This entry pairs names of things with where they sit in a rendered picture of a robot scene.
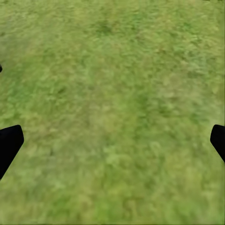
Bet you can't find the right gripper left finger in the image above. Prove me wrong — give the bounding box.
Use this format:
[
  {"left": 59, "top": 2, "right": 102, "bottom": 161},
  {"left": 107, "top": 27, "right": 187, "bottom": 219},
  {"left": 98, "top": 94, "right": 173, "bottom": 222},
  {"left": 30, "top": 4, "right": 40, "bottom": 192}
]
[{"left": 0, "top": 125, "right": 24, "bottom": 180}]

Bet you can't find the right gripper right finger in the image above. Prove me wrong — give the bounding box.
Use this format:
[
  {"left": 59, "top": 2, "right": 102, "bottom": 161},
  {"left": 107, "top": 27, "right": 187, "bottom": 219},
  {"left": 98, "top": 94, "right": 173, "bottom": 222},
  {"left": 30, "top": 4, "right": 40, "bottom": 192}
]
[{"left": 210, "top": 124, "right": 225, "bottom": 162}]

